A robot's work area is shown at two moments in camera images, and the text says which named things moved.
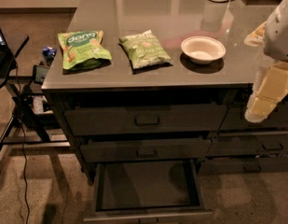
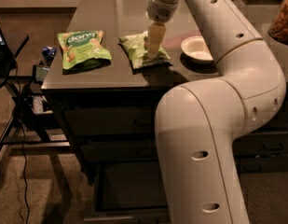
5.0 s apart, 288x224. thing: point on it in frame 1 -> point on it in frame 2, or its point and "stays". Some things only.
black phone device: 39,74 stays
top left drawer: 145,119 stays
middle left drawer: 130,149 stays
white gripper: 280,37 -> 159,12
